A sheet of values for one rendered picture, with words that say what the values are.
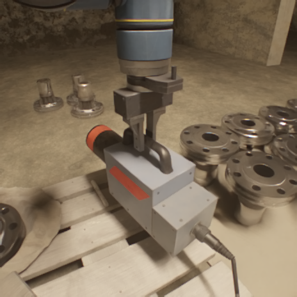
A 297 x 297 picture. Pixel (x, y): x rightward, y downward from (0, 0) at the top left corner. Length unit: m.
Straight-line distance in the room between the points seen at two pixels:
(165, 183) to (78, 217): 0.40
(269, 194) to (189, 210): 0.33
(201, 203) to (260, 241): 0.47
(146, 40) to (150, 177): 0.28
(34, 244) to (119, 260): 0.25
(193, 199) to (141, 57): 0.33
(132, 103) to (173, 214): 0.25
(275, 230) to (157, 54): 0.82
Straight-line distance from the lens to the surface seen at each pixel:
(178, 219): 0.48
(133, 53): 0.42
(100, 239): 0.72
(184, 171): 0.52
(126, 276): 0.65
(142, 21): 0.41
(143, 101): 0.46
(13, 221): 0.79
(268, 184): 0.80
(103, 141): 0.69
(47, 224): 0.77
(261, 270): 0.89
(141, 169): 0.52
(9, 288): 0.62
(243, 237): 0.94
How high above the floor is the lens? 0.73
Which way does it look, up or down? 34 degrees down
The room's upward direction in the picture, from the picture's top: straight up
